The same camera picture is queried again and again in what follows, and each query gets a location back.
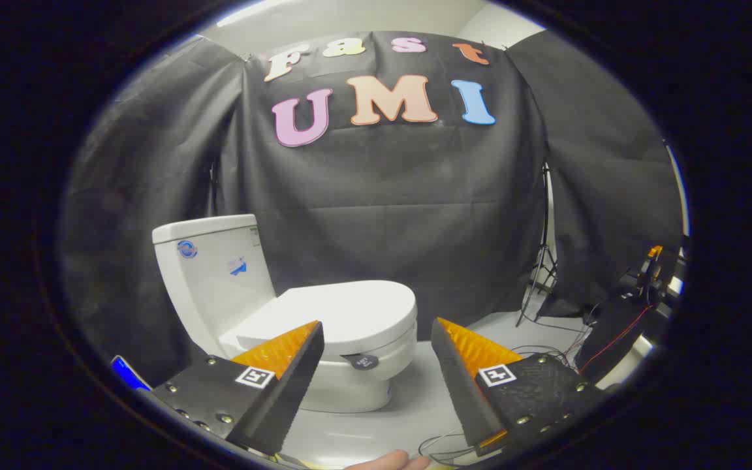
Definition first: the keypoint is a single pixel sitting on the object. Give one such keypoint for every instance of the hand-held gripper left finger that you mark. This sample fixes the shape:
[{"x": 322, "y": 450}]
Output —
[{"x": 297, "y": 378}]

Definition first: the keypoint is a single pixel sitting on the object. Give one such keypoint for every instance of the blue object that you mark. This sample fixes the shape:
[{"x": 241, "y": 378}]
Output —
[{"x": 129, "y": 373}]

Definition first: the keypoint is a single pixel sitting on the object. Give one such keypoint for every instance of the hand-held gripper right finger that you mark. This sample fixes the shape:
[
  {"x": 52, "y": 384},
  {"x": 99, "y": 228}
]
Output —
[{"x": 457, "y": 385}]

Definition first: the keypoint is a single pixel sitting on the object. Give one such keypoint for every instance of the white toilet lid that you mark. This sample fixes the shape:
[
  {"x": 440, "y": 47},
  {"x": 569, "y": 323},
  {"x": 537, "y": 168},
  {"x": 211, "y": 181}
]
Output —
[{"x": 350, "y": 313}]

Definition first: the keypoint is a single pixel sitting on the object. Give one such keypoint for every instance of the white ceramic toilet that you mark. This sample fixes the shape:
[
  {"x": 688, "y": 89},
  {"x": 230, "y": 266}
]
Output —
[{"x": 213, "y": 294}]

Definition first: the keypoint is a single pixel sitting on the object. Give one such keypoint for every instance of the black light stand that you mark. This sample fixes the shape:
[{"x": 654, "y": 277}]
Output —
[{"x": 546, "y": 228}]

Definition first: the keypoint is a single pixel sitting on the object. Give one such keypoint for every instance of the orange and black device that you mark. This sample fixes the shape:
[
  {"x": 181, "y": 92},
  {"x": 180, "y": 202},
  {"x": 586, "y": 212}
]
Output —
[{"x": 653, "y": 267}]

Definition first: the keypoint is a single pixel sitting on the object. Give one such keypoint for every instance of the black pull tab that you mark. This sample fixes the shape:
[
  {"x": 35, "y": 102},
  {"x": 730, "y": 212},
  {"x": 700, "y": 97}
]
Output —
[{"x": 361, "y": 361}]

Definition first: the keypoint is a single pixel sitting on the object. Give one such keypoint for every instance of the black backdrop cloth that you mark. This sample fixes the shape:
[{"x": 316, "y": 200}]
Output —
[{"x": 382, "y": 196}]

